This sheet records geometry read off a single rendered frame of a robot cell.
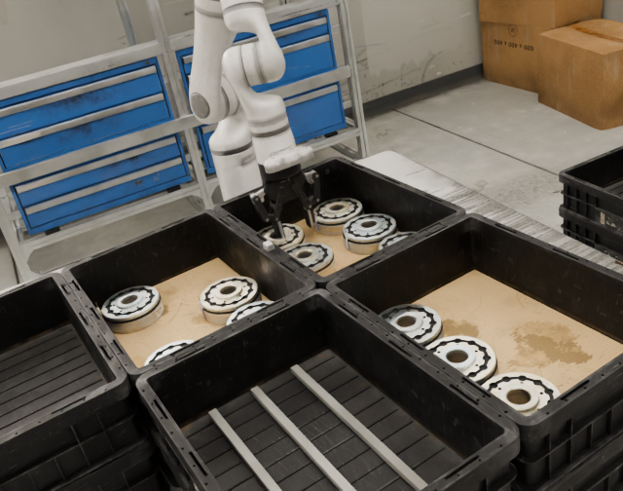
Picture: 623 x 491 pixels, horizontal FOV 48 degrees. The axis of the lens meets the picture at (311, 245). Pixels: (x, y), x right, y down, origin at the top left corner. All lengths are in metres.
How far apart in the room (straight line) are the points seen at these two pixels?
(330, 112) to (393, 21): 1.25
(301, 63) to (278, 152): 2.04
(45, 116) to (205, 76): 1.63
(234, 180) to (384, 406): 0.71
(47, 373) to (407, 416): 0.60
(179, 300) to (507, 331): 0.58
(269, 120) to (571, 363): 0.62
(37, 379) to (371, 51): 3.51
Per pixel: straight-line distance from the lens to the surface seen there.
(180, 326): 1.21
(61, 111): 2.99
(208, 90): 1.43
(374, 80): 4.46
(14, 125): 2.99
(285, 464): 0.92
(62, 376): 1.21
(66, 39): 3.82
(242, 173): 1.50
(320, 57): 3.29
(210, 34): 1.38
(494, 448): 0.76
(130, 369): 0.98
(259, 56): 1.19
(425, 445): 0.91
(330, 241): 1.35
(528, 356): 1.02
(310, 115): 3.31
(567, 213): 2.11
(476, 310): 1.11
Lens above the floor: 1.48
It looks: 29 degrees down
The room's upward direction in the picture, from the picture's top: 11 degrees counter-clockwise
